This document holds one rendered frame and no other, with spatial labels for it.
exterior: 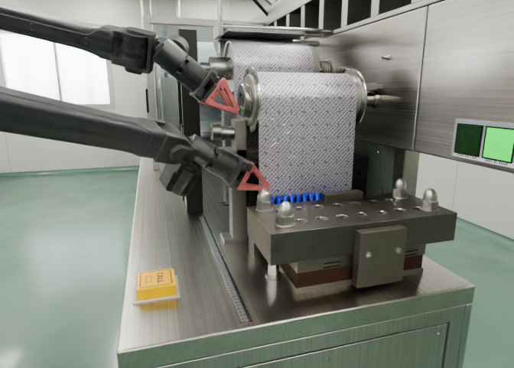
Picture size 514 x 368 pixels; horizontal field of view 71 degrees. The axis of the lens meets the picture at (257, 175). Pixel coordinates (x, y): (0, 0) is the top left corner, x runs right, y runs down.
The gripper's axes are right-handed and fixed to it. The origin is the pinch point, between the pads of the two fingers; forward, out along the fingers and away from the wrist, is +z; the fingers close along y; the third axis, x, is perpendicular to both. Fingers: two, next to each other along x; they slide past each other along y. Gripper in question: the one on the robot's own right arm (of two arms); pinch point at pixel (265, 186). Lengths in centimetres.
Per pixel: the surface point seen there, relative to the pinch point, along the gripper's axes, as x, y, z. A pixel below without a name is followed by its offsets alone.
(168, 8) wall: 141, -555, -65
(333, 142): 16.3, 0.3, 9.4
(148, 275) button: -25.1, 8.3, -15.7
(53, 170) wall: -175, -556, -103
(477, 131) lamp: 27.3, 25.9, 19.2
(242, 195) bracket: -5.2, -7.8, -1.0
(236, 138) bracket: 6.3, -7.0, -9.4
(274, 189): 0.4, 0.2, 2.3
